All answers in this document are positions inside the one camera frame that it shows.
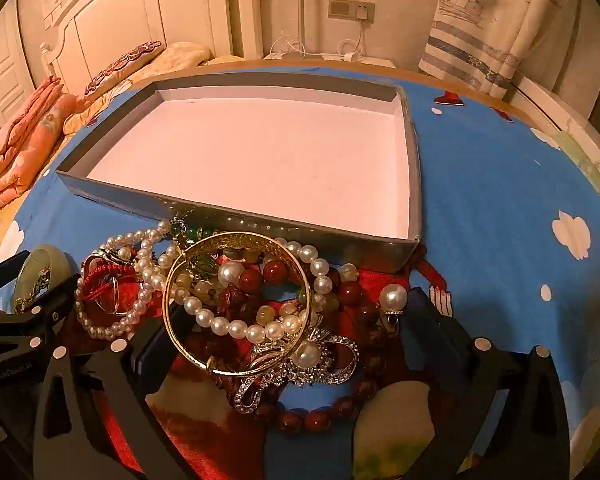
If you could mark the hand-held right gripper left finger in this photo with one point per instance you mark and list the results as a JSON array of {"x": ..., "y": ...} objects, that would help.
[{"x": 142, "y": 360}]

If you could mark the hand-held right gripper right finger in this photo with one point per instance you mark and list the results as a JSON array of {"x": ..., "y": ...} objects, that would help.
[{"x": 428, "y": 312}]

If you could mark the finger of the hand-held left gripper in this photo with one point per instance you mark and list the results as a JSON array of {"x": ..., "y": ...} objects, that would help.
[
  {"x": 40, "y": 317},
  {"x": 7, "y": 265}
]

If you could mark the green jade bangle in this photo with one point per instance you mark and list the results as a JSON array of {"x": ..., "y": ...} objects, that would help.
[{"x": 35, "y": 260}]

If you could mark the gold bangle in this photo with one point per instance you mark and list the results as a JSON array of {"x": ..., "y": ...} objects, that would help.
[{"x": 225, "y": 244}]

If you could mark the grey cardboard box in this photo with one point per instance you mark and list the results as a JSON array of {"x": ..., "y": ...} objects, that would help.
[{"x": 255, "y": 160}]

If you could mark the pearl earring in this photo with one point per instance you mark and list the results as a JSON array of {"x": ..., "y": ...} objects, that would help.
[{"x": 393, "y": 296}]

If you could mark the rhinestone brooch with pearl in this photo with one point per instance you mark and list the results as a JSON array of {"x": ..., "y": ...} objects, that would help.
[{"x": 330, "y": 375}]

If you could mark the pink quilt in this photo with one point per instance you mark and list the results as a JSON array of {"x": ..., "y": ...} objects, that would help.
[{"x": 25, "y": 135}]

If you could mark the blue printed cloth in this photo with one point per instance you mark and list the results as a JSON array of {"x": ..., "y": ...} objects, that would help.
[{"x": 495, "y": 185}]

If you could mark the white wardrobe door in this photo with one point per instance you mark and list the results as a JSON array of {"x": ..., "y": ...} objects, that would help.
[{"x": 2, "y": 65}]

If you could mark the embroidered pillow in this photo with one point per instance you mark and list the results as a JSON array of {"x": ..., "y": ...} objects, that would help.
[{"x": 125, "y": 65}]

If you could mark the white nightstand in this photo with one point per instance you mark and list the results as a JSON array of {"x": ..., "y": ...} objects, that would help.
[{"x": 375, "y": 61}]

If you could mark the white power adapter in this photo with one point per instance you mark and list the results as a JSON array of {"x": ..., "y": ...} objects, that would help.
[{"x": 350, "y": 55}]

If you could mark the yellow patterned pillow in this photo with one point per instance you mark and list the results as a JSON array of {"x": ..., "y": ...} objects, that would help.
[{"x": 180, "y": 57}]

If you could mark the white bed headboard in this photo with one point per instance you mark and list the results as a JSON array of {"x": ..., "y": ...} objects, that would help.
[{"x": 130, "y": 20}]

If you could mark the ship print curtain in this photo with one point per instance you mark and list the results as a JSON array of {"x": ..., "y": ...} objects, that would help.
[{"x": 490, "y": 25}]

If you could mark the white charger plug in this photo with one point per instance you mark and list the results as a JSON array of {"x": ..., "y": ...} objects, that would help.
[{"x": 362, "y": 11}]

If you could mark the wall socket plate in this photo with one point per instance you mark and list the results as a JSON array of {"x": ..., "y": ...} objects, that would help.
[{"x": 339, "y": 7}]

